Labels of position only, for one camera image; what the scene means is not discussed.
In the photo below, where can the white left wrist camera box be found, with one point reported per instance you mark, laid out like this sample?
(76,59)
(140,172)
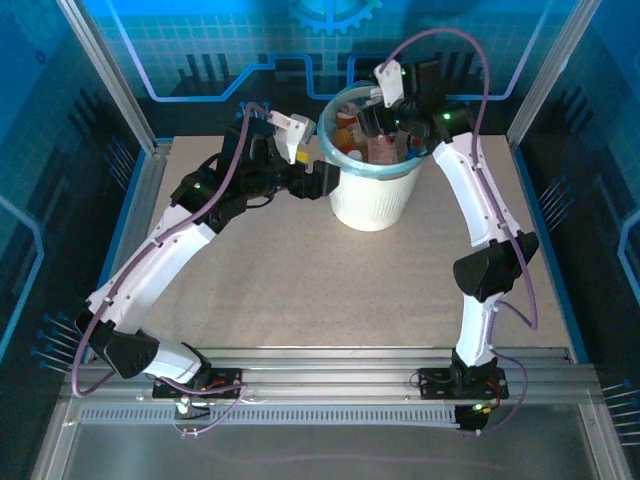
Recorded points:
(292,132)

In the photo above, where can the grey metal front panel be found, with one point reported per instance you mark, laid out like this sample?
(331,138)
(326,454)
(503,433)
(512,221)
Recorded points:
(325,450)

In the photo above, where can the pink drink bottle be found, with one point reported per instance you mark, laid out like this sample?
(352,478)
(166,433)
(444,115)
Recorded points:
(382,150)

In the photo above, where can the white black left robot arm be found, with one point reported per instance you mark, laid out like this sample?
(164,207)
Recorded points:
(150,260)

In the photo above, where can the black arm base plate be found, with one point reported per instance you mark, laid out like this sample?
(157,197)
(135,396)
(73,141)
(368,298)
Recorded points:
(432,385)
(230,382)

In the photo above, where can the clear bottle green white cap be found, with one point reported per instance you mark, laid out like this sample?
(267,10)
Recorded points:
(355,154)

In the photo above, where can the aluminium front frame rail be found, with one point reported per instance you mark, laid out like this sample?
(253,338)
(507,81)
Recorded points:
(325,375)

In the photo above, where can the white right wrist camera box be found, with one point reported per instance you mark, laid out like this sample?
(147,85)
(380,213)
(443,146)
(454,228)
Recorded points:
(392,87)

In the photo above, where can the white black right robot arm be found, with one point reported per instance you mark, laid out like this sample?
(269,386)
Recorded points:
(470,200)

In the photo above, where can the blue label water bottle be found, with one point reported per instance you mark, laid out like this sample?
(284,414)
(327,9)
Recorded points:
(415,145)

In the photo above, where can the orange label bottle gold cap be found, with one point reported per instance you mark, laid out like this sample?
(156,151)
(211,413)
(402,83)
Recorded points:
(346,122)

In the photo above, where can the light blue bin liner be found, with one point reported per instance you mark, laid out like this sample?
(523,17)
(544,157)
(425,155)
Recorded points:
(380,170)

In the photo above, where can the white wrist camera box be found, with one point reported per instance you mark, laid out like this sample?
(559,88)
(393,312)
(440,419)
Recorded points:
(392,87)
(292,132)

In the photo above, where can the aluminium frame post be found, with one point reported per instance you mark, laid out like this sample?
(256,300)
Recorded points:
(115,85)
(545,85)

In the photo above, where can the black controller box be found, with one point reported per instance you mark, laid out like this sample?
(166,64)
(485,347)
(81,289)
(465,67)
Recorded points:
(470,420)

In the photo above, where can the aluminium side frame rail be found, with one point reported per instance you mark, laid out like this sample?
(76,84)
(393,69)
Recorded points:
(150,175)

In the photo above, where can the white ribbed plastic bin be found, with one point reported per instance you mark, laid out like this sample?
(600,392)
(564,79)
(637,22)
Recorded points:
(375,200)

